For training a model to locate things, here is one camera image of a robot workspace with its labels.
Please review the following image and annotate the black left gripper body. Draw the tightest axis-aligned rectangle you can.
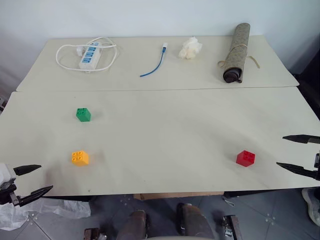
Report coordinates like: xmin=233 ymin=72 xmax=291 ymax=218
xmin=0 ymin=184 xmax=21 ymax=207

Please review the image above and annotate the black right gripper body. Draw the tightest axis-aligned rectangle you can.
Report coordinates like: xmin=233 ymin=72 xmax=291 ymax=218
xmin=313 ymin=149 xmax=320 ymax=182

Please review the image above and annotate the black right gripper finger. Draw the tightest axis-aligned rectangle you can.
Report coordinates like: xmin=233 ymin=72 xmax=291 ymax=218
xmin=282 ymin=134 xmax=320 ymax=145
xmin=275 ymin=161 xmax=318 ymax=180

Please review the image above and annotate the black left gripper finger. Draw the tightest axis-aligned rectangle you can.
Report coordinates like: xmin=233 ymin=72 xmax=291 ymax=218
xmin=18 ymin=185 xmax=54 ymax=207
xmin=13 ymin=164 xmax=42 ymax=176

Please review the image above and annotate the clear plastic bag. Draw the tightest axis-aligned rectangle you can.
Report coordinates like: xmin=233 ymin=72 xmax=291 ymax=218
xmin=0 ymin=194 xmax=92 ymax=232

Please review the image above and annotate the red toy brick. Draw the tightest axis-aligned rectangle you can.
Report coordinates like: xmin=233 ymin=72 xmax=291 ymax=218
xmin=235 ymin=149 xmax=257 ymax=168

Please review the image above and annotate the yellow toy brick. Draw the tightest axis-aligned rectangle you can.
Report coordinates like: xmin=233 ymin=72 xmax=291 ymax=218
xmin=71 ymin=149 xmax=90 ymax=167

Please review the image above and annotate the green toy brick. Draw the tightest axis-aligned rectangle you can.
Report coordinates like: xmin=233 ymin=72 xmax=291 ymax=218
xmin=75 ymin=107 xmax=92 ymax=123

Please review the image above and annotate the dark rounded shape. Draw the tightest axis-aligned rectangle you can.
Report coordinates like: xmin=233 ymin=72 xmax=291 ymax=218
xmin=116 ymin=209 xmax=148 ymax=240
xmin=175 ymin=202 xmax=216 ymax=240

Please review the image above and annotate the rolled patterned mat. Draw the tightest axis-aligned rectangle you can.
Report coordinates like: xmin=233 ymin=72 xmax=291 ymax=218
xmin=221 ymin=22 xmax=251 ymax=84

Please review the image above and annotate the white blue power strip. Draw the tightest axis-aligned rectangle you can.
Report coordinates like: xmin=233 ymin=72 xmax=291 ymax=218
xmin=78 ymin=41 xmax=102 ymax=70

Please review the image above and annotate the crumpled white tissue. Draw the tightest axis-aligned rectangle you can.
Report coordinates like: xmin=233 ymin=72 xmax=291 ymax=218
xmin=177 ymin=36 xmax=203 ymax=61

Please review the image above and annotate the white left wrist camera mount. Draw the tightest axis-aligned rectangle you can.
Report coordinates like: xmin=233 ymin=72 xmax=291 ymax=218
xmin=0 ymin=163 xmax=17 ymax=193

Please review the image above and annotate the dark metal bracket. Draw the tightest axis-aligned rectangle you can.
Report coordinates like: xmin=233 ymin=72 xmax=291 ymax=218
xmin=221 ymin=214 xmax=241 ymax=239
xmin=83 ymin=227 xmax=107 ymax=240

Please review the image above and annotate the thin white floor cord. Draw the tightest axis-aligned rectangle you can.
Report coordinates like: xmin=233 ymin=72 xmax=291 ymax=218
xmin=221 ymin=195 xmax=236 ymax=208

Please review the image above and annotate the tan cord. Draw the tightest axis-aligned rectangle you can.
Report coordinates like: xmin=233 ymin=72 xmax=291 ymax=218
xmin=217 ymin=43 xmax=262 ymax=70

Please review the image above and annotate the white power strip with cord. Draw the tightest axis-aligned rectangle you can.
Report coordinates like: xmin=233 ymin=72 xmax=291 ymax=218
xmin=55 ymin=36 xmax=118 ymax=73

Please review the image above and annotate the blue cable with white plug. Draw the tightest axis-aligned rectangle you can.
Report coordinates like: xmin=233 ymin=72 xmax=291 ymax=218
xmin=139 ymin=42 xmax=169 ymax=78

